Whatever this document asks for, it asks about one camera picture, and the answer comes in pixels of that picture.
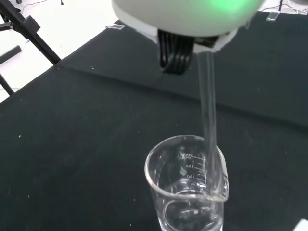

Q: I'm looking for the black floor bar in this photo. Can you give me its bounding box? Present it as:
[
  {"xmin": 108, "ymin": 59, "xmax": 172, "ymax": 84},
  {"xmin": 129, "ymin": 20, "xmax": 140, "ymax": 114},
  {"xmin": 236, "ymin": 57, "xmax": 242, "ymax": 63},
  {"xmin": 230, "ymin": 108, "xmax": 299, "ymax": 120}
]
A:
[{"xmin": 0, "ymin": 45, "xmax": 22, "ymax": 66}]

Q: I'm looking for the white test tube rack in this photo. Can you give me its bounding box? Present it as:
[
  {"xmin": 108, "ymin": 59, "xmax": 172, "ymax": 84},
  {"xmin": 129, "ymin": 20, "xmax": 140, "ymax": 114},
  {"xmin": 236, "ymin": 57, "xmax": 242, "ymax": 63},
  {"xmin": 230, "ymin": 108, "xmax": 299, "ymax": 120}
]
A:
[{"xmin": 294, "ymin": 218, "xmax": 308, "ymax": 231}]

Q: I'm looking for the black bench cloth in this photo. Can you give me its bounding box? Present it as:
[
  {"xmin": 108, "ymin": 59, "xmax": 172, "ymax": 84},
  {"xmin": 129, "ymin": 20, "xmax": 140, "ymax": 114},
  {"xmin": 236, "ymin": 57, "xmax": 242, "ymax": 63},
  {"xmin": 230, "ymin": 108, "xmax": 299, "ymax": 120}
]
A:
[{"xmin": 0, "ymin": 9, "xmax": 308, "ymax": 231}]

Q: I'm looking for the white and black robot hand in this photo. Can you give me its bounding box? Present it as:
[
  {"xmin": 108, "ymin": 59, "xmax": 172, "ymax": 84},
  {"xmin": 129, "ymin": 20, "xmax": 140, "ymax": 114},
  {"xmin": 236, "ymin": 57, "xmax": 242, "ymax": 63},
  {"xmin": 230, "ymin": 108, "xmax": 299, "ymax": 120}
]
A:
[{"xmin": 112, "ymin": 0, "xmax": 263, "ymax": 75}]

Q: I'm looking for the clear glass beaker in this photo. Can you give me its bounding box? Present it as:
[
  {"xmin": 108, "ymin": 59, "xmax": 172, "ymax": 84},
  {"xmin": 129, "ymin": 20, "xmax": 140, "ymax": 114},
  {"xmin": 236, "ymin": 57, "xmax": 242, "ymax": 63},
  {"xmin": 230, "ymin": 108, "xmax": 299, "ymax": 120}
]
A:
[{"xmin": 144, "ymin": 134, "xmax": 229, "ymax": 231}]

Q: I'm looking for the large black tripod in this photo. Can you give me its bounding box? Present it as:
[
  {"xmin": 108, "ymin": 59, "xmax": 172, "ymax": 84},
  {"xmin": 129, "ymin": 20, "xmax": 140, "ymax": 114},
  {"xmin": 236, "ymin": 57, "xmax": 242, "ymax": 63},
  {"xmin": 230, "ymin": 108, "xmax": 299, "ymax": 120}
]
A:
[{"xmin": 0, "ymin": 0, "xmax": 62, "ymax": 96}]

